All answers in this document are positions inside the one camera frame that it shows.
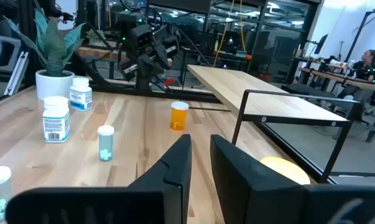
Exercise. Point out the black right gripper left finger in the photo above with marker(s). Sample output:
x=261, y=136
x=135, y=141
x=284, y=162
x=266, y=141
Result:
x=137, y=202

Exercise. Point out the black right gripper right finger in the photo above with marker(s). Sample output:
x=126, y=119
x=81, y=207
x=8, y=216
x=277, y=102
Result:
x=268, y=202

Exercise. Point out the fish oil bottle yellow cap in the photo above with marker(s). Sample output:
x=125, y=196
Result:
x=286, y=169

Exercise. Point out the orange pill vial white cap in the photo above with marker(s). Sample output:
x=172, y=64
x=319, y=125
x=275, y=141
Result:
x=178, y=118

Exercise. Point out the white melatonin bottle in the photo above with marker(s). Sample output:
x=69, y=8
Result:
x=56, y=124
x=81, y=96

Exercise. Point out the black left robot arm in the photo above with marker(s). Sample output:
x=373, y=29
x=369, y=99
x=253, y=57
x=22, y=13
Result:
x=143, y=79

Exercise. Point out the wooden shelf black metal legs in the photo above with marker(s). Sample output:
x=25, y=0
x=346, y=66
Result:
x=237, y=90

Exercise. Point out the small red object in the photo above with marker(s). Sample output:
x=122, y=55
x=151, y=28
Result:
x=169, y=81

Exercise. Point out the wooden workbench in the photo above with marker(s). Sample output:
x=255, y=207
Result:
x=97, y=53

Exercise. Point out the green plant in white pot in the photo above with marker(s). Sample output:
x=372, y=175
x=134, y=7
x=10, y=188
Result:
x=55, y=84

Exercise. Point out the silver aluminium bar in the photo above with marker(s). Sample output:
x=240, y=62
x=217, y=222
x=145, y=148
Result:
x=17, y=73

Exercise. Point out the wooden desk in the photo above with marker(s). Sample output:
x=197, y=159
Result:
x=355, y=82

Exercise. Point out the white office chair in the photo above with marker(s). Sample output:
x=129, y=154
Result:
x=7, y=46

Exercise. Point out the black monitor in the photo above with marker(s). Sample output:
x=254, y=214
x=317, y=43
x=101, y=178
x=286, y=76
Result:
x=321, y=43

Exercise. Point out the person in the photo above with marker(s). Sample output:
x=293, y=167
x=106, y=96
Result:
x=366, y=67

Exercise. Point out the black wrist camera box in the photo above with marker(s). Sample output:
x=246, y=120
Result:
x=144, y=35

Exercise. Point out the black aluminium rig frame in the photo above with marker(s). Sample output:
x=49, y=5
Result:
x=174, y=93

